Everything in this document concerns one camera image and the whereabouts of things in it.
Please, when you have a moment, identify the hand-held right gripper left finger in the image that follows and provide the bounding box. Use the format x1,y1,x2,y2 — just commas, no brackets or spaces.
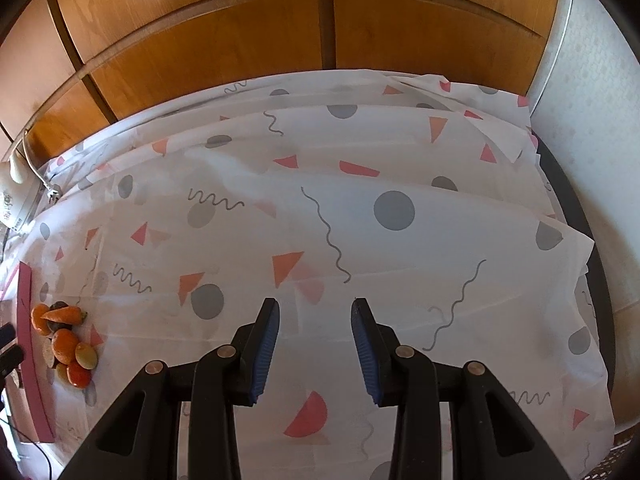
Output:
59,298,281,480

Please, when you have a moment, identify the red tomato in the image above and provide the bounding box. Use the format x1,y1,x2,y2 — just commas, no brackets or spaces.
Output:
66,360,93,390

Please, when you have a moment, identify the yellow green mango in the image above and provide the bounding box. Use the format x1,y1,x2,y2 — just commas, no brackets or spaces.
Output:
74,341,98,370

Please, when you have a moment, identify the orange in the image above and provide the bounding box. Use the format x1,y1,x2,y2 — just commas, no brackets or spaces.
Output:
51,330,81,365
31,305,53,335

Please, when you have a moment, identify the white printed tablecloth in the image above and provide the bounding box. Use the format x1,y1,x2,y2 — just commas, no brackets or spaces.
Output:
0,67,616,480

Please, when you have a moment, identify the dark round table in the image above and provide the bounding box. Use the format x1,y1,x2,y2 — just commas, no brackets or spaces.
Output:
530,127,631,461

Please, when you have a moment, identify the white power cable with plug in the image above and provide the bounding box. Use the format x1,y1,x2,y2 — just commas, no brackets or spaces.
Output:
20,130,63,203

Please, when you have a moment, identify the carrot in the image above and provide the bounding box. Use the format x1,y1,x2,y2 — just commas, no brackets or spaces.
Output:
41,306,88,325

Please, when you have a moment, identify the pink box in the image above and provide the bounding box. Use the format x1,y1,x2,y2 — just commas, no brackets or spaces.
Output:
0,262,56,443

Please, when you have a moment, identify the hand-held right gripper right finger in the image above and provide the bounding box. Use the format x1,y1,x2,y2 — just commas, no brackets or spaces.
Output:
350,298,571,480

